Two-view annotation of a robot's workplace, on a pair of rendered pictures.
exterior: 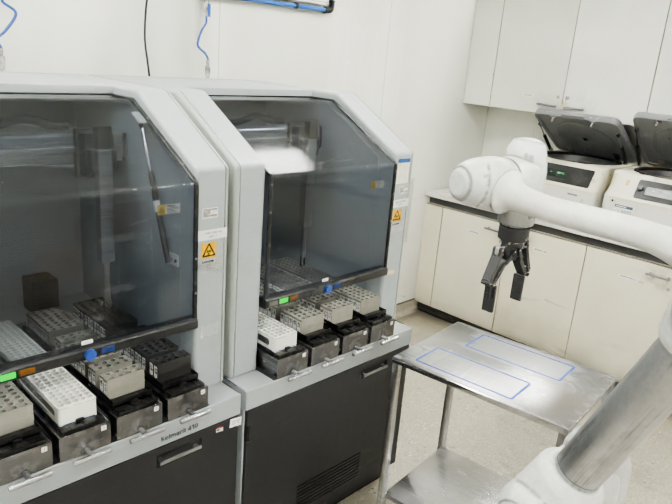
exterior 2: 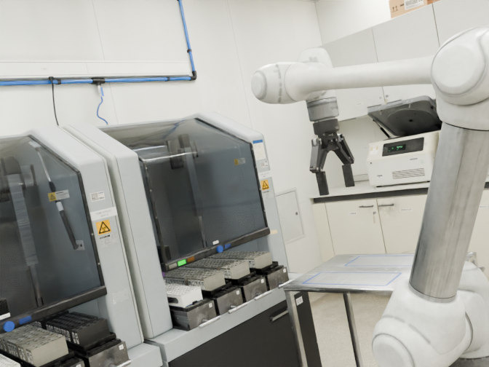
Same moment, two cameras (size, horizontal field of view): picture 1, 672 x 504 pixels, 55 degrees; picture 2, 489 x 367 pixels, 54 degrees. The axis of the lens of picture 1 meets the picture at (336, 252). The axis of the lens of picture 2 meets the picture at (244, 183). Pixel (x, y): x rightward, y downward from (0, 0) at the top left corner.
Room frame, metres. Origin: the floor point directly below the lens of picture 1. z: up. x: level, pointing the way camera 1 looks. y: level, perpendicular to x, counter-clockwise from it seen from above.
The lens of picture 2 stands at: (0.11, -0.23, 1.34)
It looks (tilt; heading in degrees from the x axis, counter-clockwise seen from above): 3 degrees down; 2
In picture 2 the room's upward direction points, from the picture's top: 11 degrees counter-clockwise
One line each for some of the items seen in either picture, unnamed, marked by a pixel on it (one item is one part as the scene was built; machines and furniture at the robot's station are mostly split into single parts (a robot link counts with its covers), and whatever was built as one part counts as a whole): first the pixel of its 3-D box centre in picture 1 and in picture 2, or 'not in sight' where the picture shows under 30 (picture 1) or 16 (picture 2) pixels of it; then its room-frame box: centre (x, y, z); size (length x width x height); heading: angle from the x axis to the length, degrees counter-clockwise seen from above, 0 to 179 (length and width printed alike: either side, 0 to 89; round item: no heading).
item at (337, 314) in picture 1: (340, 313); (239, 271); (2.21, -0.04, 0.85); 0.12 x 0.02 x 0.06; 136
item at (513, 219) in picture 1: (516, 213); (323, 111); (1.54, -0.43, 1.43); 0.09 x 0.09 x 0.06
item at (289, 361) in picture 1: (235, 329); (156, 305); (2.15, 0.34, 0.78); 0.73 x 0.14 x 0.09; 46
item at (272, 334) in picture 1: (258, 328); (171, 296); (2.05, 0.25, 0.83); 0.30 x 0.10 x 0.06; 46
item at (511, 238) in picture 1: (512, 242); (327, 135); (1.54, -0.43, 1.36); 0.08 x 0.07 x 0.09; 136
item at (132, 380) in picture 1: (124, 383); (49, 352); (1.58, 0.56, 0.85); 0.12 x 0.02 x 0.06; 137
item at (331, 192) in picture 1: (289, 189); (175, 184); (2.31, 0.19, 1.28); 0.61 x 0.51 x 0.63; 136
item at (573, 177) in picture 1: (577, 164); (412, 140); (4.02, -1.46, 1.22); 0.62 x 0.56 x 0.64; 135
